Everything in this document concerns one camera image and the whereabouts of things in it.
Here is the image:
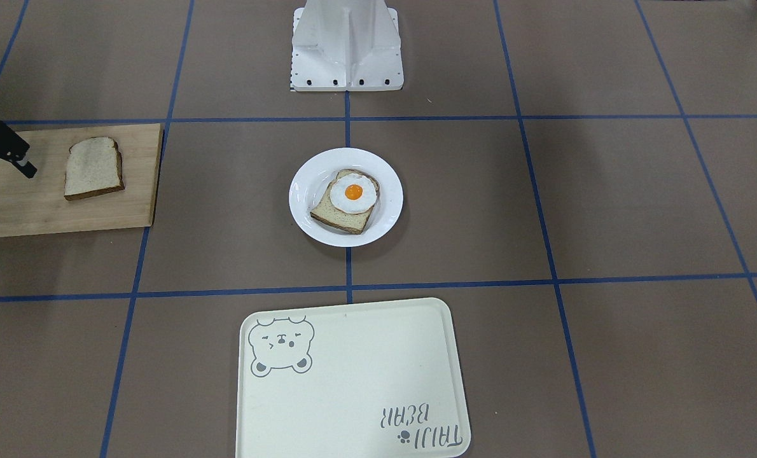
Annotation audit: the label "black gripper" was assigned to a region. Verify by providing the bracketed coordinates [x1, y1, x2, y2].
[6, 151, 38, 179]

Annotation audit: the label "bread slice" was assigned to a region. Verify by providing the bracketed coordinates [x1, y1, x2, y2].
[309, 169, 380, 235]
[64, 136, 125, 201]

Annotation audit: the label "bread slice under egg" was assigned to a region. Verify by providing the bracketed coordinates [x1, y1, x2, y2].
[309, 169, 380, 235]

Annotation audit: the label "white round plate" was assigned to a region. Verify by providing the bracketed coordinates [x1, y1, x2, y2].
[288, 148, 404, 247]

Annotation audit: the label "wooden cutting board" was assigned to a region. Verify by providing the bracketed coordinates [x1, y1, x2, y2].
[0, 123, 163, 237]

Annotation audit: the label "fried egg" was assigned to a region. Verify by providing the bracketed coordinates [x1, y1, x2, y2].
[329, 173, 379, 214]

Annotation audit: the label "cream bear tray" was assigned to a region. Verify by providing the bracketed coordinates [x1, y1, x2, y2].
[234, 298, 472, 457]

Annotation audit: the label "white pedestal column base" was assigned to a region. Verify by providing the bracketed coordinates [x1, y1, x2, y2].
[289, 1, 405, 92]

